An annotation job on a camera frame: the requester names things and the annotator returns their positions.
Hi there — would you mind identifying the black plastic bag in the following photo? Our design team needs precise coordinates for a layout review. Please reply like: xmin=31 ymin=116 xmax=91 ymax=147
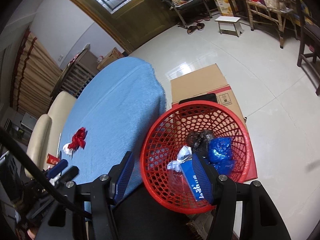
xmin=186 ymin=130 xmax=215 ymax=159

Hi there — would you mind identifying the wooden crib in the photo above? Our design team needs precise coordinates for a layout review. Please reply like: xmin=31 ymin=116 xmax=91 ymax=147
xmin=51 ymin=44 xmax=100 ymax=98

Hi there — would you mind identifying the clear plastic packet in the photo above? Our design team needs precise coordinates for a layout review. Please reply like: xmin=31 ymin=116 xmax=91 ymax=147
xmin=168 ymin=169 xmax=193 ymax=198

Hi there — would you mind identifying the red cup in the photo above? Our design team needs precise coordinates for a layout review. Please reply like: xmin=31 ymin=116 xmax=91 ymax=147
xmin=46 ymin=153 xmax=60 ymax=167

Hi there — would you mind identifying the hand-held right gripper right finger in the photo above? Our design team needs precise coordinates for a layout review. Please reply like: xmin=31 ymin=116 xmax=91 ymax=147
xmin=191 ymin=154 xmax=292 ymax=240

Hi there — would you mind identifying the small white stool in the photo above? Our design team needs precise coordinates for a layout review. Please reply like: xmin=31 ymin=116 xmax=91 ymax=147
xmin=214 ymin=16 xmax=244 ymax=37

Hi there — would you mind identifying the white standing panel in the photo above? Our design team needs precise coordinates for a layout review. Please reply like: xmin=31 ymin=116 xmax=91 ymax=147
xmin=21 ymin=112 xmax=38 ymax=130

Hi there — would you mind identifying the person's left forearm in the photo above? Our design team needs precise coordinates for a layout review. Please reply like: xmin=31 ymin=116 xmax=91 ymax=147
xmin=15 ymin=226 xmax=35 ymax=240

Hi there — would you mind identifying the yellow printed cardboard box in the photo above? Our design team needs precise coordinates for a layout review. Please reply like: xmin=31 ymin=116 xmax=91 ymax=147
xmin=212 ymin=0 xmax=238 ymax=17

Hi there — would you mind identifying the beige striped curtain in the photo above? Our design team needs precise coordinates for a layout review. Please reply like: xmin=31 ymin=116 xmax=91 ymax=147
xmin=10 ymin=29 xmax=63 ymax=117

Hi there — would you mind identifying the red plastic bag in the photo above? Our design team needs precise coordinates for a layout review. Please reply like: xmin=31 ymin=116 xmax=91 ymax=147
xmin=71 ymin=127 xmax=87 ymax=150

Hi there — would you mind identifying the flattened cardboard box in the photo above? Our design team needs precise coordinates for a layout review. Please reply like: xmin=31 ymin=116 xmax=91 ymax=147
xmin=170 ymin=64 xmax=258 ymax=183

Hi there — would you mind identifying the brown cardboard box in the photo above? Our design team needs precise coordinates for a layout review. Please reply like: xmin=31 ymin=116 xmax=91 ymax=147
xmin=97 ymin=47 xmax=124 ymax=70

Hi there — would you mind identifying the black metal chair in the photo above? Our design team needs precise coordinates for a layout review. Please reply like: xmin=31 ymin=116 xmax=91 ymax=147
xmin=155 ymin=0 xmax=213 ymax=29

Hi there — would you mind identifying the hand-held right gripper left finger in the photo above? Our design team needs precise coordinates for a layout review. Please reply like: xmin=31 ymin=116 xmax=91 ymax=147
xmin=35 ymin=151 xmax=135 ymax=240

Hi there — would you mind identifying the blue plastic bag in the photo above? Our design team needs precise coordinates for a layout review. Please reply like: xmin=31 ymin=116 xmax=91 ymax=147
xmin=207 ymin=137 xmax=235 ymax=174

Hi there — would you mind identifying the beige leather sofa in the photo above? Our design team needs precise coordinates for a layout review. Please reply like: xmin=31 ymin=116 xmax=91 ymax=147
xmin=24 ymin=91 xmax=77 ymax=180

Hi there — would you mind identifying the wicker chair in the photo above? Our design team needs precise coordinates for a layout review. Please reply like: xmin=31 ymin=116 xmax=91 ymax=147
xmin=240 ymin=0 xmax=300 ymax=49

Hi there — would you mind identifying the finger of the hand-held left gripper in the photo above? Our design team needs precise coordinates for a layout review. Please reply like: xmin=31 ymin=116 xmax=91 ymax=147
xmin=54 ymin=166 xmax=80 ymax=184
xmin=47 ymin=159 xmax=68 ymax=178

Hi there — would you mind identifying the red plastic basket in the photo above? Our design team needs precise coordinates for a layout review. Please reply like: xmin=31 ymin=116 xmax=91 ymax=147
xmin=139 ymin=99 xmax=251 ymax=214

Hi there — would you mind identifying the blue cardboard carton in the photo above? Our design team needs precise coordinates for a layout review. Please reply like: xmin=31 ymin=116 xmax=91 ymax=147
xmin=180 ymin=157 xmax=210 ymax=202

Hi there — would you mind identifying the white crumpled tissue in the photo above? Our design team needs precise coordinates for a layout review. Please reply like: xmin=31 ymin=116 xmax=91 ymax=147
xmin=62 ymin=143 xmax=75 ymax=157

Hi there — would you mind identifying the wooden stained glass door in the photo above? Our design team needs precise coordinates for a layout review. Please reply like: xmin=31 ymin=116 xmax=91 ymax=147
xmin=55 ymin=0 xmax=180 ymax=54

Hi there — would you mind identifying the white and blue wrapper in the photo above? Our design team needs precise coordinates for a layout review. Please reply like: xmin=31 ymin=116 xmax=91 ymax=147
xmin=167 ymin=145 xmax=193 ymax=172

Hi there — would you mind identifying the dark wooden chair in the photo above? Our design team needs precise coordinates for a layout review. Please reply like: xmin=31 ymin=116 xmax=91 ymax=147
xmin=292 ymin=0 xmax=320 ymax=95

